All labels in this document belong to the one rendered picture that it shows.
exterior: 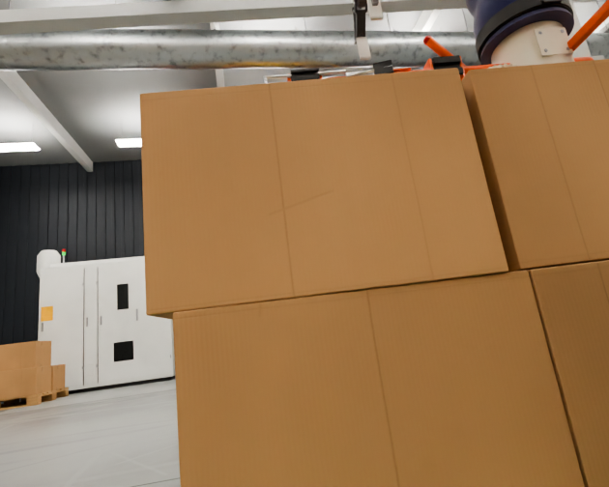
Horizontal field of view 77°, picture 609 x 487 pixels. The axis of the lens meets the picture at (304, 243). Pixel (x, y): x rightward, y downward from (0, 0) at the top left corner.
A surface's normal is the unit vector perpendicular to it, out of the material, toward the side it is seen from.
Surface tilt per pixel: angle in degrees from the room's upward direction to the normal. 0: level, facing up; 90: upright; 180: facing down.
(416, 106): 90
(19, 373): 90
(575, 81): 90
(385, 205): 90
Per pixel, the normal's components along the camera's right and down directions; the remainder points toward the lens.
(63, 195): 0.14, -0.25
